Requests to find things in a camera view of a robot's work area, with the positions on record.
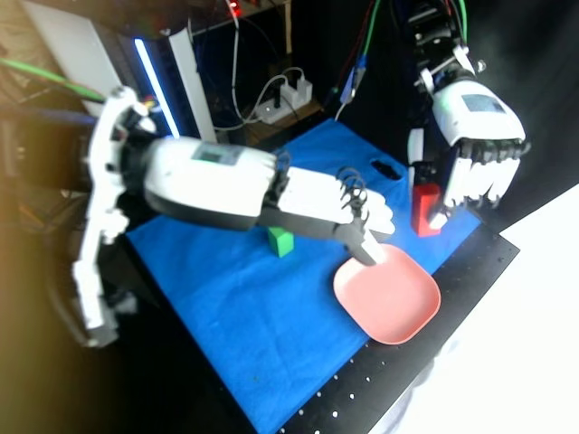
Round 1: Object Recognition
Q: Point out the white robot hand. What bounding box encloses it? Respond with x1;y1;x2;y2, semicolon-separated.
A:
143;135;396;267
406;76;531;230

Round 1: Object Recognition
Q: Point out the green block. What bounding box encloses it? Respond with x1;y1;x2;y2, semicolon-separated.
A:
266;225;296;259

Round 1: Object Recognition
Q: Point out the red block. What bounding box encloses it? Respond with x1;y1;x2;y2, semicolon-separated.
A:
412;182;447;238

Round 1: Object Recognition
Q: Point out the pink square plate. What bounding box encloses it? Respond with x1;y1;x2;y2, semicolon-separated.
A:
333;243;442;346

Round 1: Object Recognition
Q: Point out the white tower with blue light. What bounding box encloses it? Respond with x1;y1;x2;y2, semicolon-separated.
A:
22;0;218;150

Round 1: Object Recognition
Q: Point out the blue and white adapter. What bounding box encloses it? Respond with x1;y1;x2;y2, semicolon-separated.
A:
338;53;368;105

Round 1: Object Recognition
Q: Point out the blue cloth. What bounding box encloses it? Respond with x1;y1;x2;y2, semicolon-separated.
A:
126;118;483;434

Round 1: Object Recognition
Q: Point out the white power strip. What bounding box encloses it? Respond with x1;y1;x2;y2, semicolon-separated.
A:
255;67;315;126

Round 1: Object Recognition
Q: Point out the white cable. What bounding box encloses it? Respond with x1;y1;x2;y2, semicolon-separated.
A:
214;17;305;133

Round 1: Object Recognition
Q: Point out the green cable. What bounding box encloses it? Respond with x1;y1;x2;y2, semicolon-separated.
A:
359;0;382;62
0;57;108;103

